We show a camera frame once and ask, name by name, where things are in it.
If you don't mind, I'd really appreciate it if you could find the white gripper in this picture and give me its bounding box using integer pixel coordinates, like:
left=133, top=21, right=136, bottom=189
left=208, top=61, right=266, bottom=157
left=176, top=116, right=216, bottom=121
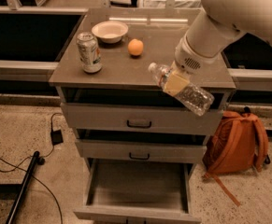
left=163, top=36, right=216, bottom=96

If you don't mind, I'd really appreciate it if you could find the clear plastic water bottle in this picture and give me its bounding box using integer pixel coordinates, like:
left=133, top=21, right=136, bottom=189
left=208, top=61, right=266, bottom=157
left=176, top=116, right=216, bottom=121
left=148, top=63, right=214, bottom=116

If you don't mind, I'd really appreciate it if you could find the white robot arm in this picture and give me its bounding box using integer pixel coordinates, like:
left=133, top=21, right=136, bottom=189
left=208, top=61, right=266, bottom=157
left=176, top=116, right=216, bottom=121
left=167, top=0, right=272, bottom=95

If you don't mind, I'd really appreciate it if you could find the grey drawer cabinet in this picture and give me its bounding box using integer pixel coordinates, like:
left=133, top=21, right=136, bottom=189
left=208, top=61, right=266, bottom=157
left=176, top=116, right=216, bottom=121
left=49, top=7, right=237, bottom=224

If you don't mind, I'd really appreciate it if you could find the top drawer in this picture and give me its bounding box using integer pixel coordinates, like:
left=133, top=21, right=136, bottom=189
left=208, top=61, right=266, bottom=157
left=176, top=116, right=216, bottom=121
left=61, top=89, right=223, bottom=135

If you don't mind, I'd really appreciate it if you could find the drawer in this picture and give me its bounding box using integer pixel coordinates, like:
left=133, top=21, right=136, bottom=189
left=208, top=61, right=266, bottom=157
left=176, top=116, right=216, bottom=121
left=61, top=89, right=223, bottom=135
left=74, top=160, right=201, bottom=224
left=76, top=130, right=206, bottom=163

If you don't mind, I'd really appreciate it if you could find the middle drawer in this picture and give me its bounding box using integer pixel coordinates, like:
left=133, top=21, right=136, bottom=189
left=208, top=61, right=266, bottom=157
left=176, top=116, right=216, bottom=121
left=76, top=130, right=206, bottom=163

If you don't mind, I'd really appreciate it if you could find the bottom drawer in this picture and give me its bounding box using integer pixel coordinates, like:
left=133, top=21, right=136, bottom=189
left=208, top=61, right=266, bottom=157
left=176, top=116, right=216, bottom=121
left=74, top=160, right=201, bottom=224

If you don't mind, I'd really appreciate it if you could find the orange fruit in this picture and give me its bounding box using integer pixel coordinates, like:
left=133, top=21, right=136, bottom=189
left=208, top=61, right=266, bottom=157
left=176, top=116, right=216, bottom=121
left=128, top=39, right=144, bottom=56

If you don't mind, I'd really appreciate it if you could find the white bowl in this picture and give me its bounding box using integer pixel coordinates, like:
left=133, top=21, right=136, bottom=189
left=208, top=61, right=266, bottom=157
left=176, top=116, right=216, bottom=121
left=92, top=21, right=128, bottom=44

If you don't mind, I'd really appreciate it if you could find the orange backpack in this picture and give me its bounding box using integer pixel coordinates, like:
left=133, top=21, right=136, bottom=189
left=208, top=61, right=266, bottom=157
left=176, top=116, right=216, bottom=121
left=203, top=106, right=270, bottom=206

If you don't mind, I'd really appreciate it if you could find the white green soda can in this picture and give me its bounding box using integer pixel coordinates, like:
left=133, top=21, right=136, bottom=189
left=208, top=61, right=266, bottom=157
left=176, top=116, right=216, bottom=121
left=77, top=32, right=102, bottom=74

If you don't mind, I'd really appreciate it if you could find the black power adapter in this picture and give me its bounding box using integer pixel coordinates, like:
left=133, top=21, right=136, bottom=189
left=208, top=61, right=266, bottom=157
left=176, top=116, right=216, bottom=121
left=50, top=130, right=64, bottom=146

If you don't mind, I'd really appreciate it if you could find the black pole on floor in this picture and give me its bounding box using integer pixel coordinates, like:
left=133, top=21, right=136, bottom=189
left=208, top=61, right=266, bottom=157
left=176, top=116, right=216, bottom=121
left=6, top=151, right=40, bottom=224

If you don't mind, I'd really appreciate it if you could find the black cable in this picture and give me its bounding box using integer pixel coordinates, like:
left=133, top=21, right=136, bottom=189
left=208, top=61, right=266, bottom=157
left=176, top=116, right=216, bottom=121
left=0, top=112, right=64, bottom=224

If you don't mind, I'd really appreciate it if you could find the metal railing frame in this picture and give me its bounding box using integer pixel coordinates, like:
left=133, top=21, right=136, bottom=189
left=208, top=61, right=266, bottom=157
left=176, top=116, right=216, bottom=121
left=0, top=0, right=272, bottom=93

